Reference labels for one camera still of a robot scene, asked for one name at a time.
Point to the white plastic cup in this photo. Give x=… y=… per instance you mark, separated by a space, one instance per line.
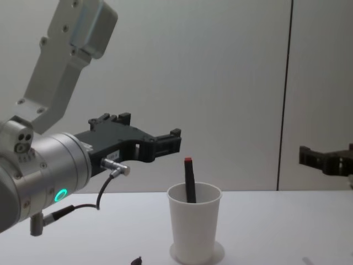
x=194 y=226

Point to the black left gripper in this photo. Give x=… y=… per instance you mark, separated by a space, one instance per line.
x=115 y=140

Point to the black marker with red cap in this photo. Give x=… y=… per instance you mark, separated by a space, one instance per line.
x=189 y=179

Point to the small dark object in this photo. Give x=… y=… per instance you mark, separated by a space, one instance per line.
x=137 y=260

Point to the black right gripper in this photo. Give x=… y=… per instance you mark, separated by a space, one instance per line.
x=337 y=163

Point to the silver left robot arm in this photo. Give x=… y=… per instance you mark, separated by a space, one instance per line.
x=55 y=165

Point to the white round coaster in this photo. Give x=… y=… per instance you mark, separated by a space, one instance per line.
x=220 y=248

